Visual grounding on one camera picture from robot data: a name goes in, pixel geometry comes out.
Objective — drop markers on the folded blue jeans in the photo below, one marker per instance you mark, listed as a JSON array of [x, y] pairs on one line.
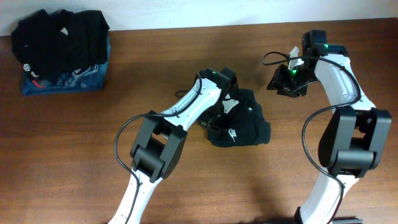
[[87, 79]]

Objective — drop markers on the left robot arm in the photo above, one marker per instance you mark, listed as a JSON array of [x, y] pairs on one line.
[[159, 142]]

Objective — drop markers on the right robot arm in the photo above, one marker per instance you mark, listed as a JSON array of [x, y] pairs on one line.
[[354, 139]]

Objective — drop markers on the black folded sweater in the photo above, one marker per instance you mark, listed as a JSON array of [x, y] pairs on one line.
[[67, 22]]

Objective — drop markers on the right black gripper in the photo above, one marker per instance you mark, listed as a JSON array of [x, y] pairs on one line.
[[280, 83]]

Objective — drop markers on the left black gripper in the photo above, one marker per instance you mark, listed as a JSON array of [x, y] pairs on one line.
[[216, 126]]

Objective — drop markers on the dark teal t-shirt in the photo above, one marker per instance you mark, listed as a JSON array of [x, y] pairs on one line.
[[245, 124]]

